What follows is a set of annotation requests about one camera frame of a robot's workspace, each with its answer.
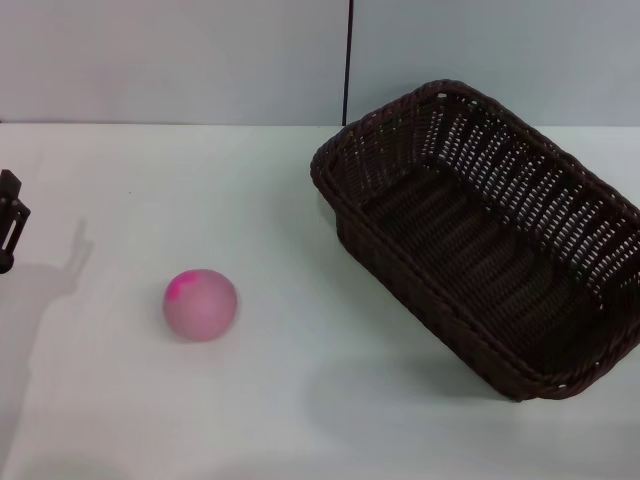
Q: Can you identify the pink ball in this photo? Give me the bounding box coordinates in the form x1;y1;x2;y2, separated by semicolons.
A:
162;268;238;344

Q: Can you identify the dark brown woven basket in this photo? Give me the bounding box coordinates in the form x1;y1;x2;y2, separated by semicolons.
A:
309;78;640;403

